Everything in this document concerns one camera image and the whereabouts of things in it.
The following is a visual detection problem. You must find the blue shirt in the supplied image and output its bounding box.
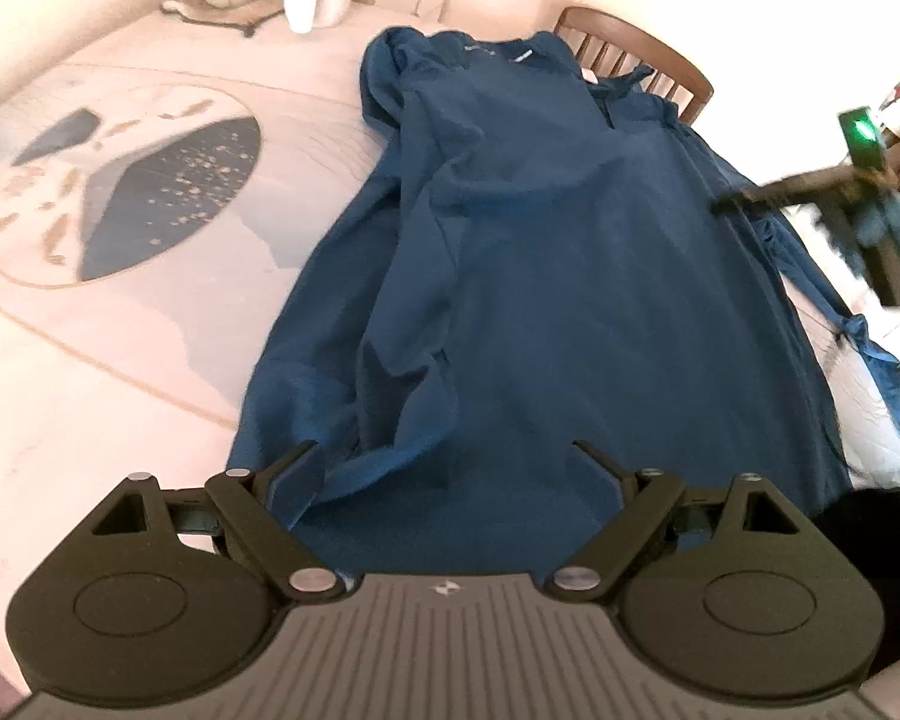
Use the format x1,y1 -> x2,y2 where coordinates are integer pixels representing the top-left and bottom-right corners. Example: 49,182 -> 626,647
225,26 -> 900,578

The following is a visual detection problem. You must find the person's right hand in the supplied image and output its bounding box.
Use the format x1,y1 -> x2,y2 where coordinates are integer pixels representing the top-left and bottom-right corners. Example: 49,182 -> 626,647
859,191 -> 900,248

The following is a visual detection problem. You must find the wooden chair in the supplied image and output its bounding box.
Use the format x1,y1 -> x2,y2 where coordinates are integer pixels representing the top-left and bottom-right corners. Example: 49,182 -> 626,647
553,6 -> 715,125

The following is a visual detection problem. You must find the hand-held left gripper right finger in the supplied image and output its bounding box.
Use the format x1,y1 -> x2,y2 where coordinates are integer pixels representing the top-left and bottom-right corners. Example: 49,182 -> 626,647
544,439 -> 807,606

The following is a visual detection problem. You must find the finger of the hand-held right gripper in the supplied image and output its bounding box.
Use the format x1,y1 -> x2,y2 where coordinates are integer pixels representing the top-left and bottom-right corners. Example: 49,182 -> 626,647
709,169 -> 860,215

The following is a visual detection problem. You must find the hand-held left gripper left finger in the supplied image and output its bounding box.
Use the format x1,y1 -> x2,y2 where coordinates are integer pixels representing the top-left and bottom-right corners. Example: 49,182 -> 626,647
86,439 -> 350,605

